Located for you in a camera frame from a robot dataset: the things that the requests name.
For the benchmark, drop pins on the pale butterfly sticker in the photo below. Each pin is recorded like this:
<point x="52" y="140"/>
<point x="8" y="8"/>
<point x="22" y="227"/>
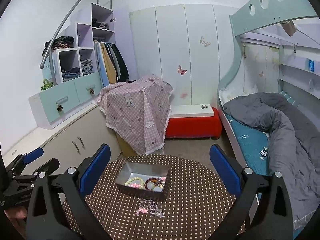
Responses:
<point x="205" y="41"/>

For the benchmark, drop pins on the dark clothes in cubby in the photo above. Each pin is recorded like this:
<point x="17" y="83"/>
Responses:
<point x="100" y="24"/>

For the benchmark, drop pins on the beige low cabinet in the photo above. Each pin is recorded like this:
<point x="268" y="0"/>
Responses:
<point x="62" y="130"/>

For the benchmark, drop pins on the green plant decoration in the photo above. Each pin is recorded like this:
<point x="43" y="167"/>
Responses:
<point x="47" y="86"/>

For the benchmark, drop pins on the folded grey jeans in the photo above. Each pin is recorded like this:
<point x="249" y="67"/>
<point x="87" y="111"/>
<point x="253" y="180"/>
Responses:
<point x="86" y="67"/>

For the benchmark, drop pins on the pinecone ornament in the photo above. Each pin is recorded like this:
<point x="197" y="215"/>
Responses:
<point x="60" y="108"/>
<point x="92" y="91"/>

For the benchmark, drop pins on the white cloth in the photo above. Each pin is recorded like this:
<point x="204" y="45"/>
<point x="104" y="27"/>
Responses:
<point x="237" y="93"/>

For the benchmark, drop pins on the grey metal handrail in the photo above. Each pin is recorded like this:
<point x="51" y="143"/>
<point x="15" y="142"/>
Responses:
<point x="67" y="17"/>

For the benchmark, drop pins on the faint orange butterfly sticker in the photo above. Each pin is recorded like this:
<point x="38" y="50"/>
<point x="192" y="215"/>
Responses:
<point x="183" y="95"/>

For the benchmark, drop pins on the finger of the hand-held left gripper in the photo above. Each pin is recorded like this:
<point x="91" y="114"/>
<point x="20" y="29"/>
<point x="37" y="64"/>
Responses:
<point x="48" y="166"/>
<point x="33" y="155"/>

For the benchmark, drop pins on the red storage bench white top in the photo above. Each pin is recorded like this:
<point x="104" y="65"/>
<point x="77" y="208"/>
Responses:
<point x="192" y="126"/>

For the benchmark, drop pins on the pale jade bangle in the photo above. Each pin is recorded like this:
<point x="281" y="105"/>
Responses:
<point x="150" y="187"/>

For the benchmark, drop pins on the teal bunk bed frame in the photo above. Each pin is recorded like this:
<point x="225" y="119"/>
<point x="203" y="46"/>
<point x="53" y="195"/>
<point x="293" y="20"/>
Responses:
<point x="270" y="15"/>

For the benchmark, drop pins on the white wardrobe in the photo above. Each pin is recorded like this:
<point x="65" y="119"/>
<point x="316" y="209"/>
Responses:
<point x="170" y="50"/>

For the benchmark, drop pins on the grey metal tin box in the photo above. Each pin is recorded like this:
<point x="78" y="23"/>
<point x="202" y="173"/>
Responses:
<point x="140" y="171"/>

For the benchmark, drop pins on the brown bag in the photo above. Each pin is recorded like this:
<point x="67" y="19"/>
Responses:
<point x="288" y="28"/>

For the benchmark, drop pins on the person's left hand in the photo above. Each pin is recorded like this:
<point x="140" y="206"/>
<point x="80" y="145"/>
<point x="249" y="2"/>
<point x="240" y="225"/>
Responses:
<point x="16" y="212"/>

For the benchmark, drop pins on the lilac stair shelf cabinet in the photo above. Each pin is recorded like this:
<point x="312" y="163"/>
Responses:
<point x="47" y="105"/>

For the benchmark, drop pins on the grey duvet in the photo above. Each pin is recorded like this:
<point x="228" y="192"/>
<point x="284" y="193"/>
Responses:
<point x="287" y="135"/>

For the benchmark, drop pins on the black hanging jacket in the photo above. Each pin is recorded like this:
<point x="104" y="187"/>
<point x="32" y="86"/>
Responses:
<point x="122" y="65"/>

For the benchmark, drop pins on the metal hair clip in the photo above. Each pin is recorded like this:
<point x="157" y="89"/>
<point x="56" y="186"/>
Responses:
<point x="204" y="107"/>

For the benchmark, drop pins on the mustard hanging coat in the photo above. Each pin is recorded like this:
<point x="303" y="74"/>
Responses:
<point x="110" y="65"/>

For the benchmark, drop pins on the small blue box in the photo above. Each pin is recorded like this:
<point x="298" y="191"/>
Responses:
<point x="311" y="65"/>

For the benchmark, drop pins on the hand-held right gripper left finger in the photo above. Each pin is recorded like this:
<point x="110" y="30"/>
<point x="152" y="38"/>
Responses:
<point x="96" y="170"/>

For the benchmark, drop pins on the folded dark jeans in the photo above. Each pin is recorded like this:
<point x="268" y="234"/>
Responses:
<point x="71" y="75"/>

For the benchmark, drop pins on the polka dot round table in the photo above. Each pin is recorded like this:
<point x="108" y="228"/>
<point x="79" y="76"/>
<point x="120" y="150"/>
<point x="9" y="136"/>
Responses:
<point x="187" y="205"/>

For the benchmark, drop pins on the pink bear-print cloth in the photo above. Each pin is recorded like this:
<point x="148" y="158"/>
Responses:
<point x="135" y="105"/>

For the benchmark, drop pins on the pink butterfly sticker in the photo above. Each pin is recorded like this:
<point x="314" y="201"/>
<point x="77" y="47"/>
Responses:
<point x="182" y="70"/>

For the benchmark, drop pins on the pile of dark clothes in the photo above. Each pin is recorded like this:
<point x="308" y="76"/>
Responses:
<point x="61" y="43"/>

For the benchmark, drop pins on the teal bed sheet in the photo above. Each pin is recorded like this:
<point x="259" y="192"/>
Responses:
<point x="250" y="145"/>

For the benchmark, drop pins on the light blue hanging shirt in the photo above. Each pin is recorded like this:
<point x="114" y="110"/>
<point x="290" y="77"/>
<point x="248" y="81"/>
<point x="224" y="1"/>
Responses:
<point x="101" y="67"/>

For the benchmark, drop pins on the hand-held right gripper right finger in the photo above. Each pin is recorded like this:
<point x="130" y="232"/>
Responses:
<point x="223" y="170"/>

